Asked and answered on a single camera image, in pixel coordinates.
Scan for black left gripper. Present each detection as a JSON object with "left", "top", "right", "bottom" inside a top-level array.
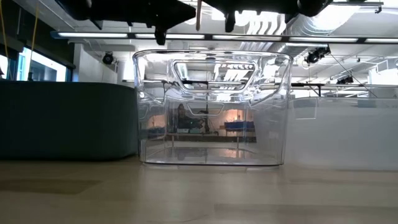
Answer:
[{"left": 91, "top": 0, "right": 197, "bottom": 46}]

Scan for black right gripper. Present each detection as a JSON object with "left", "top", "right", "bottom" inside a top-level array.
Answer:
[{"left": 202, "top": 0, "right": 298, "bottom": 34}]

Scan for silver spoon orange handle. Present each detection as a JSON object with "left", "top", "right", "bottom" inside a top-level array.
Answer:
[{"left": 195, "top": 0, "right": 203, "bottom": 32}]

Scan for person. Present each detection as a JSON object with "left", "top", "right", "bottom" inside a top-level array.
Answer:
[{"left": 176, "top": 103, "right": 188, "bottom": 130}]

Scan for clear plastic bin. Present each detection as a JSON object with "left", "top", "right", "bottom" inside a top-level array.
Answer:
[{"left": 132, "top": 49, "right": 294, "bottom": 169}]

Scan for blue storage crates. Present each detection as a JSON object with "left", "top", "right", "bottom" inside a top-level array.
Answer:
[{"left": 223, "top": 120, "right": 256, "bottom": 131}]

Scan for bright window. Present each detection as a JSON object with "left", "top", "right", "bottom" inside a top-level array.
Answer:
[{"left": 16, "top": 46, "right": 68, "bottom": 83}]

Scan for teal plastic bin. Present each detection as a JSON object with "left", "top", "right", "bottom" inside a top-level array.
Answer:
[{"left": 0, "top": 80, "right": 140, "bottom": 162}]

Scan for frosted white plastic tray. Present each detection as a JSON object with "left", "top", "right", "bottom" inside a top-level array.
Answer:
[{"left": 283, "top": 95, "right": 398, "bottom": 172}]

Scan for black mounted camera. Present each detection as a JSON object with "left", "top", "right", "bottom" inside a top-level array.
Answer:
[
  {"left": 101, "top": 51, "right": 115, "bottom": 65},
  {"left": 303, "top": 45, "right": 332, "bottom": 65},
  {"left": 336, "top": 75, "right": 355, "bottom": 85}
]

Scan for yellow hanging cable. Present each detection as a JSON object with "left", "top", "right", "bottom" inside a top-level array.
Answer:
[{"left": 28, "top": 0, "right": 40, "bottom": 81}]

